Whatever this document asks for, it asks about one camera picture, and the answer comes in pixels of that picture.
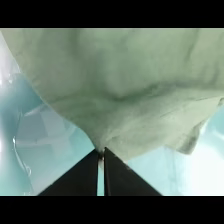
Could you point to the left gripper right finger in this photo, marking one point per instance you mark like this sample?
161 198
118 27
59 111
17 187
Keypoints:
121 181

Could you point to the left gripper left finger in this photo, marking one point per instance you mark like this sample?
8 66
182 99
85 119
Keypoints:
79 181

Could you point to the pale green garment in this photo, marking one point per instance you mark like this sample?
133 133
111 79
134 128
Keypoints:
126 83

